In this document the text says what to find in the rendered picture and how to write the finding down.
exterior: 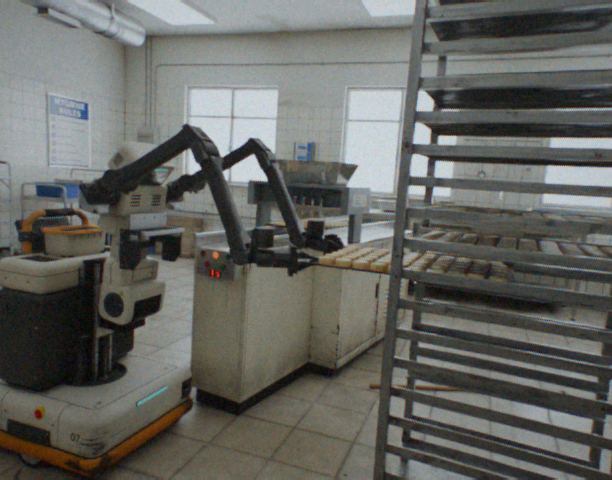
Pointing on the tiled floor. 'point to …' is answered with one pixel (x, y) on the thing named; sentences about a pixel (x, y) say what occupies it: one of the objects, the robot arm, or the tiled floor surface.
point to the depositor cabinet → (349, 311)
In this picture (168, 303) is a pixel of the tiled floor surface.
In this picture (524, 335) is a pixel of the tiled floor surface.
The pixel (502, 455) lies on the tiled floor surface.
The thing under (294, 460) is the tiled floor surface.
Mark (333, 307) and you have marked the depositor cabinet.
